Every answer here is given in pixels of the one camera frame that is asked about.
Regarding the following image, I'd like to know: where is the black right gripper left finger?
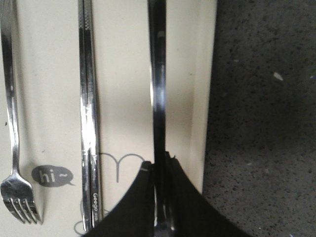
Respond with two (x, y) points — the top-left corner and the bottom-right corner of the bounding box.
(85, 161), (155, 237)

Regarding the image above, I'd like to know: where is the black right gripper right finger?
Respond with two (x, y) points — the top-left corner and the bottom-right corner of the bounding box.
(165, 152), (249, 237)

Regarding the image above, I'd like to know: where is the silver metal spoon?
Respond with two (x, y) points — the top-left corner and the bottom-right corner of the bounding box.
(148, 0), (174, 237)

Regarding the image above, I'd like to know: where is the silver metal fork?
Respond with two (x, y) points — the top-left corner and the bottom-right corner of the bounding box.
(0, 0), (40, 224)

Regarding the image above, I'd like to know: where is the cream rabbit serving tray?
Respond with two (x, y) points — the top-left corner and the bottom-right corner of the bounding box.
(0, 0), (217, 237)

